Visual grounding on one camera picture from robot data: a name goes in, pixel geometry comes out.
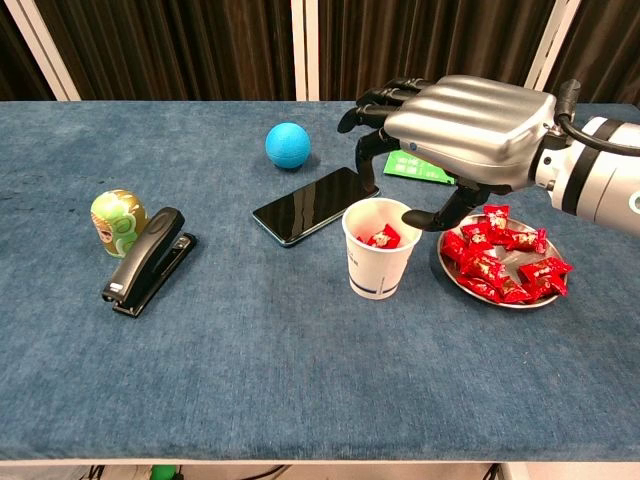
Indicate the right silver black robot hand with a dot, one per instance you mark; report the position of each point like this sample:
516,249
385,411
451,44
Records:
475,125

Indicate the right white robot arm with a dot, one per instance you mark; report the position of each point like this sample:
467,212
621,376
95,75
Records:
600,175

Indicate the silver metal plate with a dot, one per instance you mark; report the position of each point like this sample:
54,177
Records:
550,250

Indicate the white paper cup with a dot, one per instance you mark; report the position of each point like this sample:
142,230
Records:
380,275

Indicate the green sachet packet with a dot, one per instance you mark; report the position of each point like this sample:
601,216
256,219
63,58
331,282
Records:
410,167

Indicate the black smartphone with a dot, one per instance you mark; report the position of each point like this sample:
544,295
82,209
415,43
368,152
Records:
310,207

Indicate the blue ball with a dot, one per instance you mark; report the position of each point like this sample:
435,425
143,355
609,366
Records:
287,145

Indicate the blue tablecloth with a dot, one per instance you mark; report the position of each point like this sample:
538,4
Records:
300,375

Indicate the black stapler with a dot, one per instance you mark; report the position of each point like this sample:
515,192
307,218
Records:
150,250

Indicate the bright green round object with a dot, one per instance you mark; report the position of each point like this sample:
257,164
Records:
164,473

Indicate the white frame post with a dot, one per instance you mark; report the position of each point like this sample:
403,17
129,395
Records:
42,50
549,50
299,50

